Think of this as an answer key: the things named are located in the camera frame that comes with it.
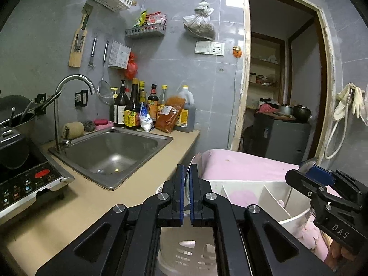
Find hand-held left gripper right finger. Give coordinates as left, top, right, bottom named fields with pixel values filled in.
left=190, top=164, right=335, bottom=276

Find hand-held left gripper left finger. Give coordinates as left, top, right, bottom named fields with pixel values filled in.
left=34, top=164, right=186, bottom=276

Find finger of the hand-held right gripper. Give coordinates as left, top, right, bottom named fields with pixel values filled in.
left=285, top=165, right=335, bottom=200
left=326, top=169, right=367, bottom=209

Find metal spoon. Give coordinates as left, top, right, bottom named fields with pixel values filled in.
left=299, top=158, right=319, bottom=174
left=184, top=152, right=203, bottom=210

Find white divided utensil holder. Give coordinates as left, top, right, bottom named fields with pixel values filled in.
left=155, top=178, right=317, bottom=276

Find person's right hand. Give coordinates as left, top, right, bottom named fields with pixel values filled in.
left=325, top=234, right=357, bottom=272

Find black cabinet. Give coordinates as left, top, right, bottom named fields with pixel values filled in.
left=243, top=112, right=312, bottom=164

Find pink cloth cover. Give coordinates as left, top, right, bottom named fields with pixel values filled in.
left=201, top=149, right=342, bottom=265

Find dark metal bowl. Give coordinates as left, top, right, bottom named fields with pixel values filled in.
left=293, top=104, right=312, bottom=121

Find stainless steel sink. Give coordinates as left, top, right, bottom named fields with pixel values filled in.
left=48, top=126, right=174, bottom=191

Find large oil jug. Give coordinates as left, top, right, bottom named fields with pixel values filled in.
left=174, top=85, right=196, bottom=133

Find red cloth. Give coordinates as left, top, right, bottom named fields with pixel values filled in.
left=259, top=102, right=279, bottom=114

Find chili powder bag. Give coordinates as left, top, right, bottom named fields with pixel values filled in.
left=155, top=96, right=187, bottom=134

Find cream rubber gloves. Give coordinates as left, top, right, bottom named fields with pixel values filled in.
left=333, top=83, right=364, bottom=121

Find white salt bag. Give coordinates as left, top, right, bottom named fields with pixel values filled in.
left=139, top=102, right=154, bottom=133

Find orange label sauce bottle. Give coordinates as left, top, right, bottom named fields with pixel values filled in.
left=147, top=84, right=159, bottom=121

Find tall soy sauce bottle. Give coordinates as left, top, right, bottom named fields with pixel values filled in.
left=124, top=78, right=142, bottom=130

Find clear yellow cap bottle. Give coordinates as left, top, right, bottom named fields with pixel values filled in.
left=158, top=85, right=169, bottom=118

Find pink sponge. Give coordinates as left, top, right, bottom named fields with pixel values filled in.
left=94, top=118, right=115, bottom=130

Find dark pump bottle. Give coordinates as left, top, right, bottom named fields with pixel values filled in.
left=113, top=80, right=130, bottom=126

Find wooden storage shelf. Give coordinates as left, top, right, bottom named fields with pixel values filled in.
left=247, top=32, right=288, bottom=112

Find beige loofah scrubber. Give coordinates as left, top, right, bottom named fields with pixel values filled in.
left=63, top=121, right=85, bottom=140

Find metal mesh strainer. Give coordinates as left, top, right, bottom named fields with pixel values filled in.
left=98, top=41, right=114, bottom=105

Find red plastic bag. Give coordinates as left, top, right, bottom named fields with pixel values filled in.
left=124, top=52, right=138, bottom=79

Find curved metal faucet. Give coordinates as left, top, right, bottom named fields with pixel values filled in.
left=53, top=75, right=96, bottom=153

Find black induction cooker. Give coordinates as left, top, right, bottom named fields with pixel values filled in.
left=0, top=138, right=75, bottom=219

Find hanging clear plastic bag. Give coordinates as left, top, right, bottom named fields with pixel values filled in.
left=183, top=0, right=216, bottom=41

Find metal peeler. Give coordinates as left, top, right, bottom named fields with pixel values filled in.
left=89, top=36, right=98, bottom=68

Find wooden knife holder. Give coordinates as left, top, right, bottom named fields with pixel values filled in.
left=68, top=3, right=93, bottom=68

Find red snack packet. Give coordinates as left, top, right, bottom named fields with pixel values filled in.
left=145, top=12, right=167, bottom=26

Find yellow snack packet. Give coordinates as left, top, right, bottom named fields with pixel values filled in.
left=135, top=10, right=148, bottom=28

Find black wok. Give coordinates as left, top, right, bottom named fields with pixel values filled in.
left=0, top=94, right=39, bottom=127

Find white shower hose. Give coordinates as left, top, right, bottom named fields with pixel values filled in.
left=325, top=90, right=353, bottom=159

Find wooden door frame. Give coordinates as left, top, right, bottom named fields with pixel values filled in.
left=228, top=0, right=342, bottom=164

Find black wall outlet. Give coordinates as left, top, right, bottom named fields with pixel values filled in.
left=75, top=90, right=88, bottom=106

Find white wall switch panel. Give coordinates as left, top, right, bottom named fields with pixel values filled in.
left=195, top=41, right=225, bottom=55

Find white wall box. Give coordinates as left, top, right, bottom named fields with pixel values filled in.
left=108, top=41, right=132, bottom=70

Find dark utensil handle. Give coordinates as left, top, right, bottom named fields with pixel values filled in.
left=29, top=90, right=63, bottom=112

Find grey wall shelf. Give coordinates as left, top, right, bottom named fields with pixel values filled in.
left=125, top=24, right=167, bottom=38

